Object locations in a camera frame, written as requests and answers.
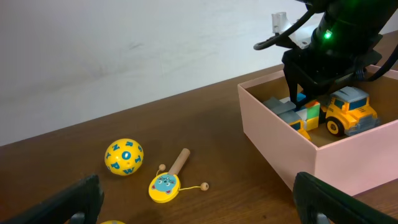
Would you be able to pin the yellow grey dump truck toy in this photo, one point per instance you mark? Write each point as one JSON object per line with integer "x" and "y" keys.
{"x": 285, "y": 111}

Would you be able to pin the pink cardboard box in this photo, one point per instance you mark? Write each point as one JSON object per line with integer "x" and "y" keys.
{"x": 352, "y": 165}

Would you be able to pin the yellow ball with blue letters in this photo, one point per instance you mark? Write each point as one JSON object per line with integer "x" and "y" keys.
{"x": 124, "y": 157}

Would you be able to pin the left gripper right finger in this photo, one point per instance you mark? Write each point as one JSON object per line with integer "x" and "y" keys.
{"x": 319, "y": 202}

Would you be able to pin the yellow wooden rattle drum toy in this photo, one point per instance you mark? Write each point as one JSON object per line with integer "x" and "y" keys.
{"x": 165, "y": 186}

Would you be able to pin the two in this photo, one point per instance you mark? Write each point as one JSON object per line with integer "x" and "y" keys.
{"x": 309, "y": 113}

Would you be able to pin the yellow ball with eye face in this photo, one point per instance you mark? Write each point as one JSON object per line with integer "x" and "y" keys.
{"x": 112, "y": 222}

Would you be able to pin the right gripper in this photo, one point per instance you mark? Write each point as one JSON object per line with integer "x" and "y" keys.
{"x": 342, "y": 44}

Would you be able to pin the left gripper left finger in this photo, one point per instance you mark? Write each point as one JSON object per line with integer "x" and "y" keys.
{"x": 79, "y": 203}

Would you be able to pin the yellow grey tanker truck toy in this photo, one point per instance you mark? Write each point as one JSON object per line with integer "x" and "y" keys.
{"x": 347, "y": 112}

